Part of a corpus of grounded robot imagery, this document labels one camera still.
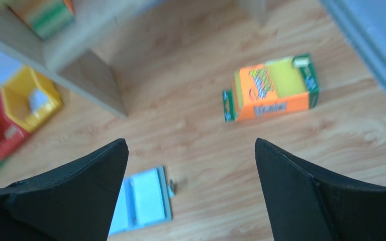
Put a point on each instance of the yellow plastic bin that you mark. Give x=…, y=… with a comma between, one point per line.
x=15, y=93

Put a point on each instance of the yellow green sponge stack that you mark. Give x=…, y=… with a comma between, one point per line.
x=44, y=18

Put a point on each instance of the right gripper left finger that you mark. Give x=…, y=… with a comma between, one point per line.
x=75, y=201

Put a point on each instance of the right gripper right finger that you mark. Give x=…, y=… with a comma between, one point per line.
x=305, y=201

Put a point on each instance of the green card holder wallet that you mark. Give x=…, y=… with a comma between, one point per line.
x=143, y=201

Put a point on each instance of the orange snack box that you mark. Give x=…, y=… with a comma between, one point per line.
x=275, y=87

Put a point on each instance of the card in red bin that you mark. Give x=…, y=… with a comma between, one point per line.
x=10, y=132

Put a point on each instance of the card in yellow bin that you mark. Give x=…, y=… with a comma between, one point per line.
x=37, y=99

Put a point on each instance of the wooden shelf unit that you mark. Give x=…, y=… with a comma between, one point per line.
x=68, y=58

